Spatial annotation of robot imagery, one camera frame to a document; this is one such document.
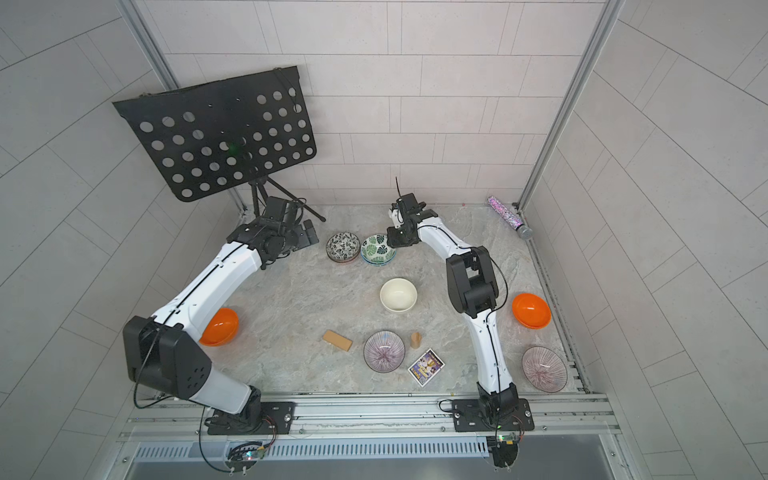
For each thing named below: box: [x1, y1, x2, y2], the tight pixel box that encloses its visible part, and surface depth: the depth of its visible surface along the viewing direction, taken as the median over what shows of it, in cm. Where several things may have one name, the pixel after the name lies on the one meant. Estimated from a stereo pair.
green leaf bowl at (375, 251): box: [360, 234, 397, 267], surface depth 101 cm
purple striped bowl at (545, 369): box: [522, 346, 568, 393], surface depth 78 cm
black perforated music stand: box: [113, 66, 317, 199], surface depth 73 cm
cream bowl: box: [379, 277, 418, 313], surface depth 91 cm
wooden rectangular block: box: [322, 329, 353, 352], surface depth 86 cm
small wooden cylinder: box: [410, 332, 423, 349], surface depth 81 cm
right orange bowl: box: [511, 293, 553, 330], surface depth 88 cm
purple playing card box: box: [407, 348, 446, 388], surface depth 79 cm
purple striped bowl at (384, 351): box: [363, 330, 406, 373], surface depth 82 cm
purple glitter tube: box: [487, 195, 533, 239], surface depth 113 cm
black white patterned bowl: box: [326, 232, 361, 263], surface depth 101 cm
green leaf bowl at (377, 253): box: [360, 242, 397, 267], surface depth 101 cm
